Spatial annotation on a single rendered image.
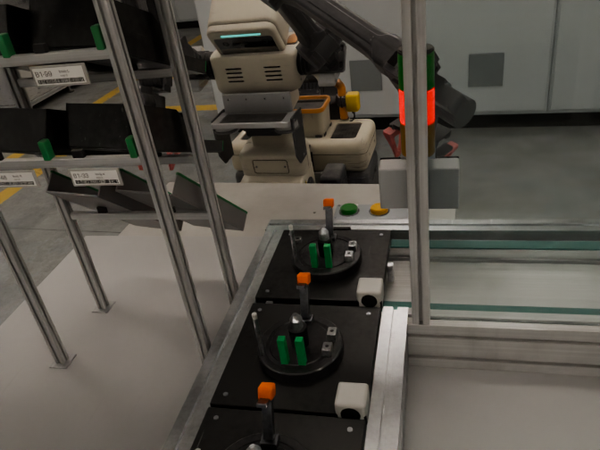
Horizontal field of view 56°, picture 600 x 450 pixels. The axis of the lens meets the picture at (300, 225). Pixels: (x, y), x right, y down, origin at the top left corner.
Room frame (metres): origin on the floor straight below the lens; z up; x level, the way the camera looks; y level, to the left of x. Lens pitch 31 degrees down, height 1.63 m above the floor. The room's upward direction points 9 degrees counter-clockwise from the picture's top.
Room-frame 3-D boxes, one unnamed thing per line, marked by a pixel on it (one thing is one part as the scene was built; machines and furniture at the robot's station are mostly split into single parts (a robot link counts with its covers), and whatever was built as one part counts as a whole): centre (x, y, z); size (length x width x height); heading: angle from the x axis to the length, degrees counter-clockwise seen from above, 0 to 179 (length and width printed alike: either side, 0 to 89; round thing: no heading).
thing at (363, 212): (1.12, -0.19, 0.93); 0.21 x 0.07 x 0.06; 74
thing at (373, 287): (0.82, -0.11, 0.97); 0.05 x 0.05 x 0.04; 74
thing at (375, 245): (0.94, -0.04, 0.96); 0.24 x 0.24 x 0.02; 74
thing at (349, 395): (0.69, 0.03, 1.01); 0.24 x 0.24 x 0.13; 74
